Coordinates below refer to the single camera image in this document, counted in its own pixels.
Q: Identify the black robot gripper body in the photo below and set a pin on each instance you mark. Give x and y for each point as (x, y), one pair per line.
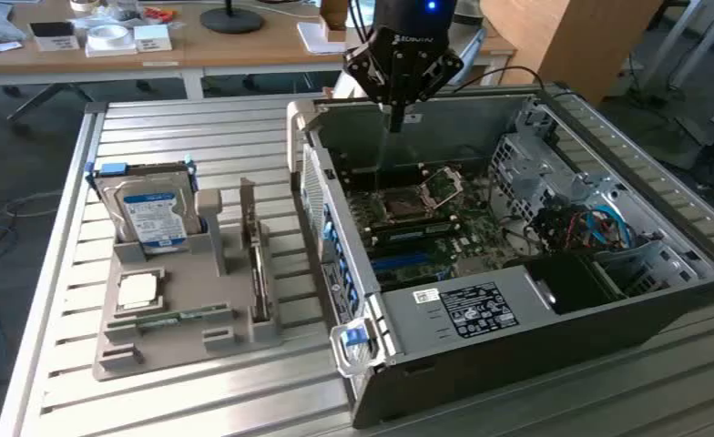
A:
(411, 45)

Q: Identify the nvidia graphics card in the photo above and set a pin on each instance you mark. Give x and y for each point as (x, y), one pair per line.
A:
(258, 282)

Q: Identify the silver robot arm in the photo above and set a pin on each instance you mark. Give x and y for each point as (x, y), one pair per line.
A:
(345, 86)

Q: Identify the white tray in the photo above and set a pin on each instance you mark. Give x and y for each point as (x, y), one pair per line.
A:
(320, 45)

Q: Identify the white case sticker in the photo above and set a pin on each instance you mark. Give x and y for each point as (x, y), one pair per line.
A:
(412, 118)

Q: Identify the brown cardboard box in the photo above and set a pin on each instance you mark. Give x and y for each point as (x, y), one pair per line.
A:
(332, 13)

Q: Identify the wooden desk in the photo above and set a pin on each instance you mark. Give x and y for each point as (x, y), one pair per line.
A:
(241, 50)

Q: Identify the wooden cabinet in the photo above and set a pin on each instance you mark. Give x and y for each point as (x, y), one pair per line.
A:
(575, 41)

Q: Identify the metal socket cover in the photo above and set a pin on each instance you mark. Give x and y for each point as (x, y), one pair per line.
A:
(441, 170)

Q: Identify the black lamp base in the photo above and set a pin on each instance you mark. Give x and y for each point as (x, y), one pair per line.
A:
(232, 22)

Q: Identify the perforated metal drive cage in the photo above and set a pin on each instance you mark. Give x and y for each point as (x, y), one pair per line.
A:
(539, 177)

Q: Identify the CPU socket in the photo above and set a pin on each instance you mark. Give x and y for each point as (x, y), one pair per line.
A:
(401, 205)

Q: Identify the green motherboard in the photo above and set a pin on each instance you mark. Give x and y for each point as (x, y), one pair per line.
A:
(477, 227)

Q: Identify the white cube box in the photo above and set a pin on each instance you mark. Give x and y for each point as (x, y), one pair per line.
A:
(150, 38)

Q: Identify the black RAM stick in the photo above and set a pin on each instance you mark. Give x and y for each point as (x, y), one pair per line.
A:
(411, 233)

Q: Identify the flat white box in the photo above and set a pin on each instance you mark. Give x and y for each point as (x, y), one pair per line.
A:
(110, 51)

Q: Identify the blue expansion slot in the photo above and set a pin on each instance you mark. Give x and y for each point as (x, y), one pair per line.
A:
(401, 261)

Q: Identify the silver chipset heatsink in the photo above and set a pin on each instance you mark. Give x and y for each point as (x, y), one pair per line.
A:
(477, 267)

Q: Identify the white tape roll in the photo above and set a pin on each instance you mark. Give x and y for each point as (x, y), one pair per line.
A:
(96, 36)

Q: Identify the hard disk with blue carrier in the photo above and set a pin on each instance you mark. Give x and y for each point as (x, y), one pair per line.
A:
(150, 218)

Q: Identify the beige tape roll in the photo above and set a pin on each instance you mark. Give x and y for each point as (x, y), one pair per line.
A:
(77, 5)

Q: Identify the black and white label box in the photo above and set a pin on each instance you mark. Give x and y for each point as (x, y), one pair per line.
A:
(55, 41)

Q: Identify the grey metal disk bay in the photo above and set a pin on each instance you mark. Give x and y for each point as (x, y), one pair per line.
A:
(648, 268)

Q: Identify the grey parts rack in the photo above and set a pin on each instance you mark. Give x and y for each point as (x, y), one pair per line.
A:
(198, 291)

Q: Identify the grey power supply unit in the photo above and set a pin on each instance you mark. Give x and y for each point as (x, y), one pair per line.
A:
(405, 328)

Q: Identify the silver CPU chip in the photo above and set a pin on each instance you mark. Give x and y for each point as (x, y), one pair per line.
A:
(137, 290)

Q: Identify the green RAM stick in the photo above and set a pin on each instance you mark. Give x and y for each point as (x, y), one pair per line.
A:
(162, 320)

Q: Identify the black open PC case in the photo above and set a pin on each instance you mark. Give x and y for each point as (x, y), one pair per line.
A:
(515, 364)

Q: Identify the metal slat table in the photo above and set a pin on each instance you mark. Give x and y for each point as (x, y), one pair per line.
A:
(180, 400)

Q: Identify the white desk frame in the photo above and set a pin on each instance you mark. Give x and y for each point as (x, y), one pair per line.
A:
(666, 45)

